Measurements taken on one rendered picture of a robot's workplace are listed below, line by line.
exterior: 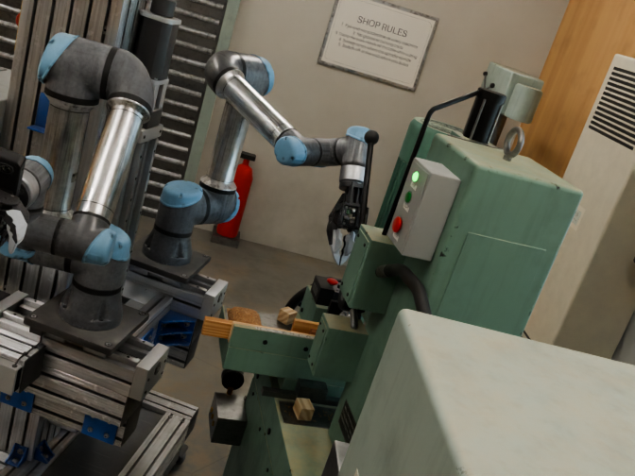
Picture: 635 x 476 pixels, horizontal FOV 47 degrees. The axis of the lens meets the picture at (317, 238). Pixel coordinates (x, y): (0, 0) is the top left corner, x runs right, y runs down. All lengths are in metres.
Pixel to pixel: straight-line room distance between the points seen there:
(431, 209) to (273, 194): 3.57
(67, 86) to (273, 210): 3.31
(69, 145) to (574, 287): 2.18
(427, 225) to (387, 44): 3.42
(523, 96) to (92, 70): 2.58
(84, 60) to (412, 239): 0.79
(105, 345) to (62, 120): 0.52
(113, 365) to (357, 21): 3.23
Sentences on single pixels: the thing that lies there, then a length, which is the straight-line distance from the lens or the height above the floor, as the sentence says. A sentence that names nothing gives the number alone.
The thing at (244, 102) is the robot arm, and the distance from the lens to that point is 2.01.
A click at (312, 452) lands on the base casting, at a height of 0.80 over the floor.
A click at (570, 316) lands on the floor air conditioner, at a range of 3.25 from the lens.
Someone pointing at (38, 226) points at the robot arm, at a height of 1.14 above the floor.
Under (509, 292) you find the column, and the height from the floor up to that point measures 1.31.
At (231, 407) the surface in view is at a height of 0.62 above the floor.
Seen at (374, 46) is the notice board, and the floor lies 1.44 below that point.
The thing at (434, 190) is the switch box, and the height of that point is 1.45.
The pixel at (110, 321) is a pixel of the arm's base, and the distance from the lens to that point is 1.84.
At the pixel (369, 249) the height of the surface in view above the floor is 1.28.
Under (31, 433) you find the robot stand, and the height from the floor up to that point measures 0.32.
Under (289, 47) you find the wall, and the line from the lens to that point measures 4.65.
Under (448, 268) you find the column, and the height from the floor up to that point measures 1.33.
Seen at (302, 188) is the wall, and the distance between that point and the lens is 4.83.
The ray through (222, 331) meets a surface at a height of 0.92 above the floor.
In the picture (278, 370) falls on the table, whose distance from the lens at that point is 1.77.
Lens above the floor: 1.73
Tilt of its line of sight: 19 degrees down
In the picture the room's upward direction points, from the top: 18 degrees clockwise
